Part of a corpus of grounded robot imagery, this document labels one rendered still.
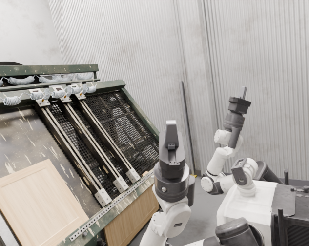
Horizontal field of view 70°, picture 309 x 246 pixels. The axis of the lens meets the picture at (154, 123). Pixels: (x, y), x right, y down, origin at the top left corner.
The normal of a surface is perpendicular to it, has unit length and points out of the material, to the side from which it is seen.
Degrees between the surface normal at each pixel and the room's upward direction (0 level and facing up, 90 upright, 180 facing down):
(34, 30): 90
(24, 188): 56
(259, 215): 42
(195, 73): 90
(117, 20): 90
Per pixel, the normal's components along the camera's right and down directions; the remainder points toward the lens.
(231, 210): -0.48, -0.57
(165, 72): -0.54, 0.24
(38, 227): 0.61, -0.58
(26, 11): 0.82, -0.04
